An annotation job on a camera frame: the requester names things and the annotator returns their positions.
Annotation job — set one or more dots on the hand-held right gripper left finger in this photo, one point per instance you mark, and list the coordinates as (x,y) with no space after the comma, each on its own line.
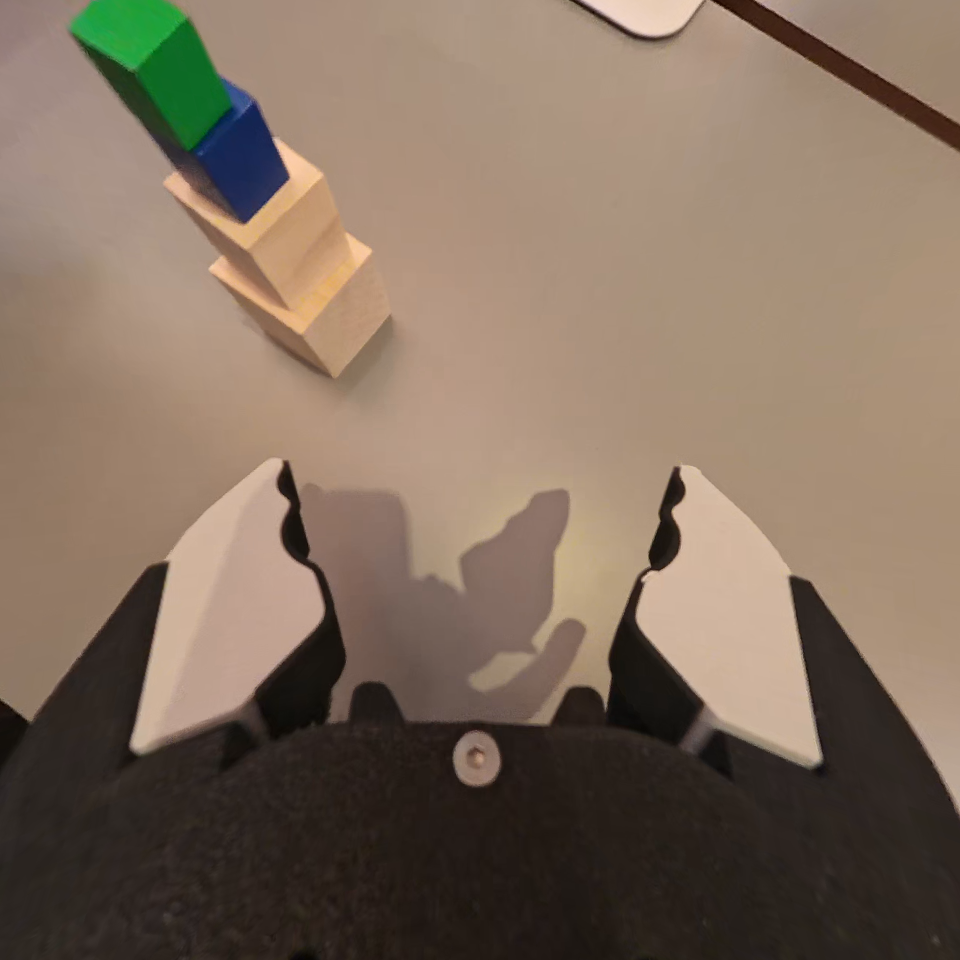
(232,615)

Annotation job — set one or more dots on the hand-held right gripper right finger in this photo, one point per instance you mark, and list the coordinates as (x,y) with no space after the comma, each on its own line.
(735,637)

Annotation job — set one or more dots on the large wooden cube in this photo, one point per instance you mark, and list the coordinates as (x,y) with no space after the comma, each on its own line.
(345,322)

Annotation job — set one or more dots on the medium wooden cube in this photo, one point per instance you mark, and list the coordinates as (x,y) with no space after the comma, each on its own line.
(292,232)

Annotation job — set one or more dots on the blue wooden cube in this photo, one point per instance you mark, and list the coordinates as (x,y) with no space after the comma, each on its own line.
(240,161)

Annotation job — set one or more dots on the green wooden cube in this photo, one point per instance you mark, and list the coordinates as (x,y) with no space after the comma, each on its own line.
(157,67)

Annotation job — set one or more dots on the dark brown strip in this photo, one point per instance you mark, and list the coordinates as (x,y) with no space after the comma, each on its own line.
(840,64)

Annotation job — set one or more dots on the white rounded board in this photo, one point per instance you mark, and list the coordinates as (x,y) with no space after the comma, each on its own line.
(645,13)

